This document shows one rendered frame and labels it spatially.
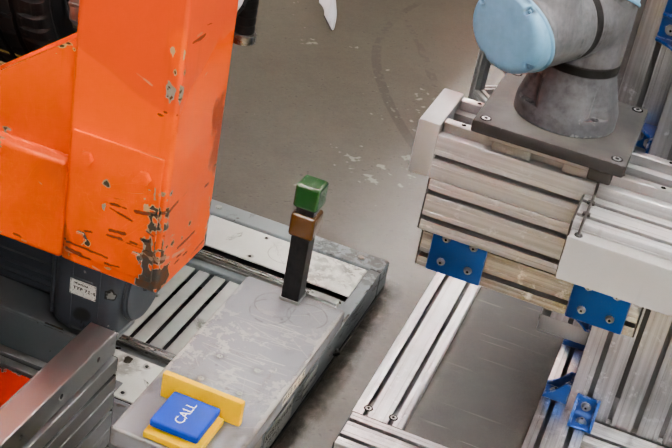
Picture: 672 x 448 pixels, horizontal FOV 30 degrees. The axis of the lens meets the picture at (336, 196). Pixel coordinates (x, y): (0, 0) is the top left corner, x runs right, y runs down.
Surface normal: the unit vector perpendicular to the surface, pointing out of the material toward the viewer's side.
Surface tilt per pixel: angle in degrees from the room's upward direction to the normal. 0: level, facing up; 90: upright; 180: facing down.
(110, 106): 90
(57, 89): 90
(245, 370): 0
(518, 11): 97
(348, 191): 0
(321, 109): 0
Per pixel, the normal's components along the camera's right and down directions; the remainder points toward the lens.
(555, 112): -0.38, 0.10
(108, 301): 0.02, 0.50
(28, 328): -0.36, 0.41
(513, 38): -0.71, 0.36
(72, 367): 0.16, -0.86
